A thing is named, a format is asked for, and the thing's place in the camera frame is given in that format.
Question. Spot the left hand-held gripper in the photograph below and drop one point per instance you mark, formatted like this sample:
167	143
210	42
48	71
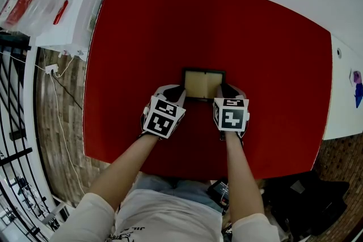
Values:
163	120

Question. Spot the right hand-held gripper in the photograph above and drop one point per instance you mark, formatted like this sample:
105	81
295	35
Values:
232	117

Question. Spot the black picture frame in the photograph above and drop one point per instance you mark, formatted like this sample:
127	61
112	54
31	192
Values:
202	83

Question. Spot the person's left forearm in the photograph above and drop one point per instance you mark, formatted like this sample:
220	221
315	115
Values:
124	170

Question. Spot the person's right forearm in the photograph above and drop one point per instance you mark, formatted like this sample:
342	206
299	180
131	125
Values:
244	178

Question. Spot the red tablecloth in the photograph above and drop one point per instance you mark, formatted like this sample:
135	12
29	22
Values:
198	28

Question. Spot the person's light blue jeans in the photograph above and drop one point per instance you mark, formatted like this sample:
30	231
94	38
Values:
175	187

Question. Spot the black handheld device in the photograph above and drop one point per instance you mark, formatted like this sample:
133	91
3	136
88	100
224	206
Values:
218	191

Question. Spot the white desk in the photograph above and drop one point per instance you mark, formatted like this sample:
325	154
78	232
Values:
343	110

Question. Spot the round desk grommet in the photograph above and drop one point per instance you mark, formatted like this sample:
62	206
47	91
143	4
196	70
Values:
339	53

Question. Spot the white water dispenser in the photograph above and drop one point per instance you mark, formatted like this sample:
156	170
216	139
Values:
76	20

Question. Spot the white power strip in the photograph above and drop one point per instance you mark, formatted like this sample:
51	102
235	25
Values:
51	68

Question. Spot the white hexagon paper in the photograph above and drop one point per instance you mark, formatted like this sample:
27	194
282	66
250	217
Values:
351	78

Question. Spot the person's white shirt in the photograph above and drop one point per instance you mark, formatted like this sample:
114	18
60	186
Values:
170	218

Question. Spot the black bag on floor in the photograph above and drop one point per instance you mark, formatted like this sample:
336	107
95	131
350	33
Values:
306	201

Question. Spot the black metal railing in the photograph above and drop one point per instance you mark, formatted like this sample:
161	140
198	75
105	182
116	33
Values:
14	136

